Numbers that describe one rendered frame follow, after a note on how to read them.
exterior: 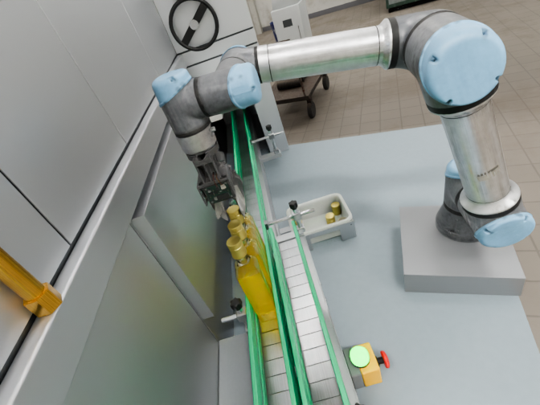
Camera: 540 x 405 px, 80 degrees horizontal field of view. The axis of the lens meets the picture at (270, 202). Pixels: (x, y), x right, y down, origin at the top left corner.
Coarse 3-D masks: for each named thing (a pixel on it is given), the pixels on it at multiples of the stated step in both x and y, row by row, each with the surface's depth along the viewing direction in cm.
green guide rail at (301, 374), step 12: (276, 240) 105; (276, 252) 93; (276, 264) 89; (288, 300) 86; (288, 312) 76; (288, 324) 74; (300, 348) 75; (300, 360) 69; (300, 372) 65; (300, 384) 63
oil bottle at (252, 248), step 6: (252, 240) 81; (246, 246) 79; (252, 246) 80; (258, 246) 84; (252, 252) 79; (258, 252) 80; (258, 258) 80; (264, 264) 84; (264, 270) 83; (270, 282) 86
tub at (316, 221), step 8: (312, 200) 127; (320, 200) 126; (328, 200) 127; (336, 200) 127; (288, 208) 127; (304, 208) 127; (320, 208) 128; (328, 208) 128; (344, 208) 119; (304, 216) 129; (312, 216) 130; (320, 216) 129; (336, 216) 126; (344, 216) 122; (304, 224) 128; (312, 224) 127; (320, 224) 125; (328, 224) 114; (336, 224) 113; (304, 232) 114; (312, 232) 114
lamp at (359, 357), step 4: (356, 348) 76; (360, 348) 76; (364, 348) 76; (352, 352) 76; (356, 352) 76; (360, 352) 75; (364, 352) 75; (352, 356) 75; (356, 356) 75; (360, 356) 75; (364, 356) 75; (368, 356) 75; (352, 360) 75; (356, 360) 75; (360, 360) 74; (364, 360) 74; (368, 360) 75; (356, 364) 75; (360, 364) 74; (364, 364) 75; (368, 364) 75
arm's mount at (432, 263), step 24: (408, 216) 106; (432, 216) 103; (408, 240) 99; (432, 240) 96; (408, 264) 92; (432, 264) 90; (456, 264) 88; (480, 264) 86; (504, 264) 85; (408, 288) 94; (432, 288) 91; (456, 288) 89; (480, 288) 87; (504, 288) 84
